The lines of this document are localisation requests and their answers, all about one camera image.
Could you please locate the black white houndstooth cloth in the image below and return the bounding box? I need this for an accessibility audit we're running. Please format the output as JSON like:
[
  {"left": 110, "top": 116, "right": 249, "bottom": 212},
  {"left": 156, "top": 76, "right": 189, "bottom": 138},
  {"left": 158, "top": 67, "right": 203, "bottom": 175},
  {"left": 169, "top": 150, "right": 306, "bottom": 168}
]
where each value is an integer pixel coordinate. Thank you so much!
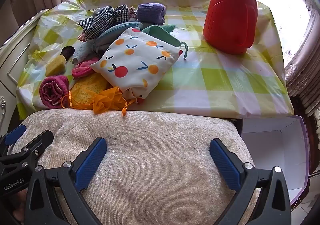
[{"left": 78, "top": 4, "right": 129, "bottom": 40}]

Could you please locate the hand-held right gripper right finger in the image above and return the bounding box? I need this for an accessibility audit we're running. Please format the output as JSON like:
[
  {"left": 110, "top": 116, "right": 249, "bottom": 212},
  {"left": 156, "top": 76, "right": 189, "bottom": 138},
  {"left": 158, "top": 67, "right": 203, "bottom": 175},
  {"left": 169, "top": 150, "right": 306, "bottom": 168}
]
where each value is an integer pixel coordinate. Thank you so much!
[{"left": 209, "top": 138, "right": 292, "bottom": 225}]

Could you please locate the fruit print drawstring bag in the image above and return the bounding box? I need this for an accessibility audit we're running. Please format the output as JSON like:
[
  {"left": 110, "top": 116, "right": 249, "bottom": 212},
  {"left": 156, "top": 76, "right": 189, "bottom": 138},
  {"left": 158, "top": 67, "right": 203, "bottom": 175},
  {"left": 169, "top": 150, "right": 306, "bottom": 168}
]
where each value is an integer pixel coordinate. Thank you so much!
[{"left": 90, "top": 27, "right": 184, "bottom": 102}]

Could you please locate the orange organza bag yellow sponge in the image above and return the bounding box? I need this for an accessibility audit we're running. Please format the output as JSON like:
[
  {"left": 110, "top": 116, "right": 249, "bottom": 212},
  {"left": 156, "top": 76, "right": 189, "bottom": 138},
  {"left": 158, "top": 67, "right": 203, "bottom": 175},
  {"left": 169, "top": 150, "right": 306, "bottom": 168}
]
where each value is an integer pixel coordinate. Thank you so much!
[{"left": 61, "top": 73, "right": 137, "bottom": 116}]

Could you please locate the dark brown fuzzy item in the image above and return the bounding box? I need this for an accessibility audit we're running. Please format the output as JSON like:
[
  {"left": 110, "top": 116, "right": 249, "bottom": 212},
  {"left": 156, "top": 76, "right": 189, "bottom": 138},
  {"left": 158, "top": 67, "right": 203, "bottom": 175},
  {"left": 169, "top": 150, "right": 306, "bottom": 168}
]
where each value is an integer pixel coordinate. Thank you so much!
[{"left": 61, "top": 46, "right": 75, "bottom": 59}]

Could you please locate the white cardboard box purple rim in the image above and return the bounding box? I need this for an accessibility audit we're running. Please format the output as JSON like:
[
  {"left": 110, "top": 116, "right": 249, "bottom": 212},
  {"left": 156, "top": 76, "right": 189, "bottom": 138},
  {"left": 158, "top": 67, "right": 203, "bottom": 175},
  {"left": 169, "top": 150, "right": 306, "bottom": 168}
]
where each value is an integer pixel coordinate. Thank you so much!
[{"left": 240, "top": 114, "right": 312, "bottom": 205}]

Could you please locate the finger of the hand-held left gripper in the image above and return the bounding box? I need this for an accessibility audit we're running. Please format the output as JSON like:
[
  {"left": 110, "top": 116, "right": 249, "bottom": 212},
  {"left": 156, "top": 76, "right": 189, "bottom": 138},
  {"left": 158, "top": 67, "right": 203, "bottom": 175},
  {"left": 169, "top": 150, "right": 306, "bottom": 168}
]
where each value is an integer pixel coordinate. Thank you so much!
[
  {"left": 0, "top": 130, "right": 55, "bottom": 178},
  {"left": 0, "top": 124, "right": 27, "bottom": 152}
]

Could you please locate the green checkered plastic tablecloth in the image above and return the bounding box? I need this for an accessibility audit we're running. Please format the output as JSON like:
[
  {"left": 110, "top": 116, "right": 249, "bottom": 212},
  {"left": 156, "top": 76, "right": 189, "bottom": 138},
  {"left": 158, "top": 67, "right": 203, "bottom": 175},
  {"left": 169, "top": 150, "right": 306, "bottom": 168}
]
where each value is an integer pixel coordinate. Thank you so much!
[{"left": 15, "top": 0, "right": 294, "bottom": 119}]

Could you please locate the plain yellow sponge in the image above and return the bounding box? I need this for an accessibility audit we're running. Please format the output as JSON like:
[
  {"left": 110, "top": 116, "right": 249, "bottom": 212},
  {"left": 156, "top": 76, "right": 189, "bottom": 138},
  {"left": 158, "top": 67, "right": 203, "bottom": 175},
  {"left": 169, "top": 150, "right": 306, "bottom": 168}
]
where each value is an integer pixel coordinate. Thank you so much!
[{"left": 45, "top": 54, "right": 66, "bottom": 77}]

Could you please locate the green cloth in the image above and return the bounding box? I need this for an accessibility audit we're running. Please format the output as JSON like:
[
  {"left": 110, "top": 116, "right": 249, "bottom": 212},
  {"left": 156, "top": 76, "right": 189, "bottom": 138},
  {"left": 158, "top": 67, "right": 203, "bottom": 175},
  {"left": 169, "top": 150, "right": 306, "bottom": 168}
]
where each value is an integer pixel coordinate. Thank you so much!
[{"left": 142, "top": 24, "right": 189, "bottom": 60}]

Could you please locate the pink flower cloth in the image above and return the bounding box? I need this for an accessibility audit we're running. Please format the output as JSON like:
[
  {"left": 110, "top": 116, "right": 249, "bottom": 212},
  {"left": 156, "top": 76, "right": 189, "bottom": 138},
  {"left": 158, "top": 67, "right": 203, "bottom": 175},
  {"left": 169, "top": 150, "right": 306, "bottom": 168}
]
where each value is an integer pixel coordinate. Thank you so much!
[{"left": 72, "top": 57, "right": 100, "bottom": 80}]

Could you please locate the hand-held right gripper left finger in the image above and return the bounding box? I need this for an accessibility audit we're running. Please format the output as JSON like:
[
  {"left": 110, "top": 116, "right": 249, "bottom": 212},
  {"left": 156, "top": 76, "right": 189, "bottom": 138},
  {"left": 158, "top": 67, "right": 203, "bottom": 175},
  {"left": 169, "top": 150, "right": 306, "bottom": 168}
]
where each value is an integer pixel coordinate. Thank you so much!
[{"left": 24, "top": 137, "right": 107, "bottom": 225}]

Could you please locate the red thermos flask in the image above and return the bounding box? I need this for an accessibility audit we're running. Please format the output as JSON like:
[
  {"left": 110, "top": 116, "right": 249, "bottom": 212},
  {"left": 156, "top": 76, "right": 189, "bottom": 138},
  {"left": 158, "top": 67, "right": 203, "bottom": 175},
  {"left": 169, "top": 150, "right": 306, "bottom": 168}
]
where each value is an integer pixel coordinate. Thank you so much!
[{"left": 202, "top": 0, "right": 258, "bottom": 55}]

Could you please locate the beige plush cushion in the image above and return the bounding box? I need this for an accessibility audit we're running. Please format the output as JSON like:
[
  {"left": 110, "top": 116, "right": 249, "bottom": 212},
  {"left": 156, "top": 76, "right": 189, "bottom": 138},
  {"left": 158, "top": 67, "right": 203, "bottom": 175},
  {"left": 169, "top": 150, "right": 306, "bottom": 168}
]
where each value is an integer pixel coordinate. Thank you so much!
[{"left": 7, "top": 110, "right": 260, "bottom": 225}]

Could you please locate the grey drawstring pouch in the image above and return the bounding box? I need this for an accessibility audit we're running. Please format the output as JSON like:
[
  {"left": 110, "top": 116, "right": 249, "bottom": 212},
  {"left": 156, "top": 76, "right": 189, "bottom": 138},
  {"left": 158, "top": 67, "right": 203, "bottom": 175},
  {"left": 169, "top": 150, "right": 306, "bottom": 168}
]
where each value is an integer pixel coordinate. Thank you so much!
[{"left": 93, "top": 21, "right": 143, "bottom": 56}]

